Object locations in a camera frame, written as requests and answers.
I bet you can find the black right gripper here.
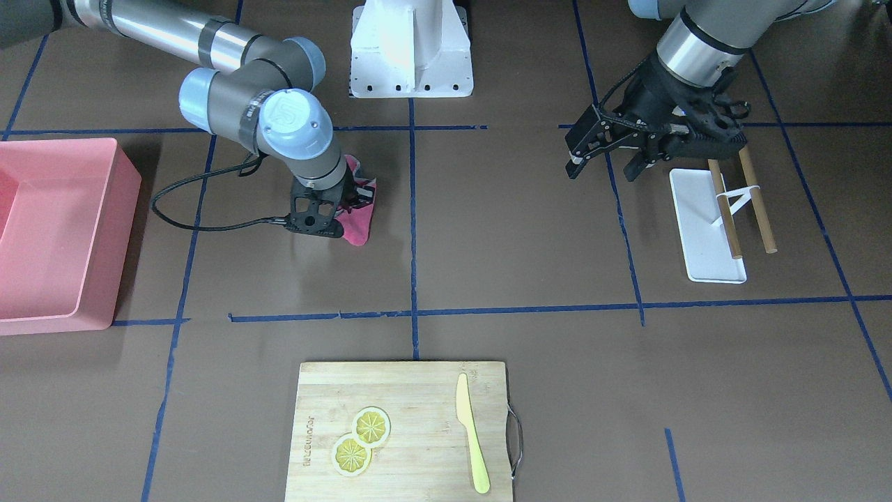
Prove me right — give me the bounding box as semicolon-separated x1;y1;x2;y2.
286;172;361;238

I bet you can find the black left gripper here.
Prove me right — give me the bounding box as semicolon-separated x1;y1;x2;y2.
566;53;750;182

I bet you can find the pink sponge cloth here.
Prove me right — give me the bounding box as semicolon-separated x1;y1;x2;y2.
335;155;377;247

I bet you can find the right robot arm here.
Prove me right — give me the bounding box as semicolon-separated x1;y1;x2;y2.
2;1;376;247

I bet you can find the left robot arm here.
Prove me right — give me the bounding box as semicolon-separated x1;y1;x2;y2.
566;1;831;181

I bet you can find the wooden rack rod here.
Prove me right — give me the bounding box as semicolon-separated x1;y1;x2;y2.
739;146;778;254
707;159;743;259

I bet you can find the white rack tray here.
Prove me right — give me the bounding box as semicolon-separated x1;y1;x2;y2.
669;169;748;284

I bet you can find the lemon slice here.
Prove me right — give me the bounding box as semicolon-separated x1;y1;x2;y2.
330;434;374;478
353;406;392;449

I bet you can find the pink plastic bin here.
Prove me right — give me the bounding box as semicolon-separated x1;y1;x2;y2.
1;137;142;335

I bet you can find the yellow plastic knife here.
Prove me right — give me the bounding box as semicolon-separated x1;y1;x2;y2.
455;374;491;494

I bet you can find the wooden cutting board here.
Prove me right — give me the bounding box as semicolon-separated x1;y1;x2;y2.
284;361;515;501

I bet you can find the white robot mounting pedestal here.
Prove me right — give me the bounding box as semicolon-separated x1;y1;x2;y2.
348;1;475;99

